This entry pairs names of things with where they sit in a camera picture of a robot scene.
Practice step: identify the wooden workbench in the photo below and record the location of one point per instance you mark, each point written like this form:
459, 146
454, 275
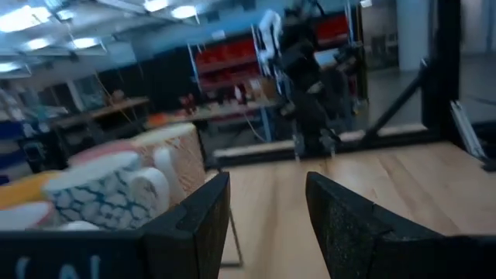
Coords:
100, 112

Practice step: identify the plain pink mug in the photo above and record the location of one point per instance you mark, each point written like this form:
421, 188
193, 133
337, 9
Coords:
104, 149

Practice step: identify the black aluminium rig frame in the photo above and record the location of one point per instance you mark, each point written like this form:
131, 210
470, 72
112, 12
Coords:
445, 58

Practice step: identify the blue floral pattern mug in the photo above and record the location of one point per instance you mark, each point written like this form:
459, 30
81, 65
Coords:
97, 197

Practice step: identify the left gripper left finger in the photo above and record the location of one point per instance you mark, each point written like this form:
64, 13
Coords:
193, 244

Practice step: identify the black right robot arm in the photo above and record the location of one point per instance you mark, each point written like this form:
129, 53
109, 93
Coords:
310, 112

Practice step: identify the orange floral pattern mug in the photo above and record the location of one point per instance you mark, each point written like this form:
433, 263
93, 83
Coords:
186, 155

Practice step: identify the red storage shelving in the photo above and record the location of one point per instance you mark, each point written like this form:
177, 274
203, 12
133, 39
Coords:
228, 56

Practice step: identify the plain yellow mug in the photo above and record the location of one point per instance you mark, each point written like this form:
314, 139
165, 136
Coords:
23, 190

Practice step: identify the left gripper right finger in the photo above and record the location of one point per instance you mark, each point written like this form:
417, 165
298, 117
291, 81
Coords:
356, 248

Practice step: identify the silver metal bracket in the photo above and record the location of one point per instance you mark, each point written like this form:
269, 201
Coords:
467, 129

